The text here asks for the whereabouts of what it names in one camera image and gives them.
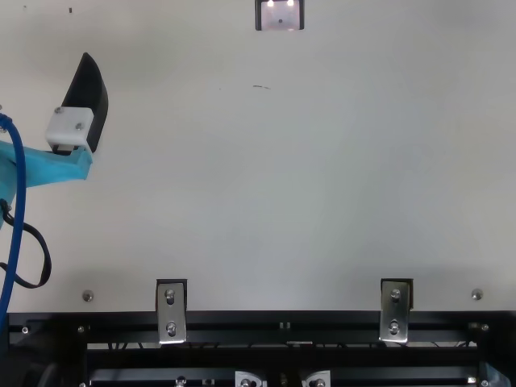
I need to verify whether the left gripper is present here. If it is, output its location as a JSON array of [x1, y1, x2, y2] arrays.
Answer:
[[0, 52, 110, 233]]

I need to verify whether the thin black cable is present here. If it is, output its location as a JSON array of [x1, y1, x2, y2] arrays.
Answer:
[[0, 201, 52, 289]]

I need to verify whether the blue cable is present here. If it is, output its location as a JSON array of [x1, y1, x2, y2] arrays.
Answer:
[[0, 112, 27, 323]]

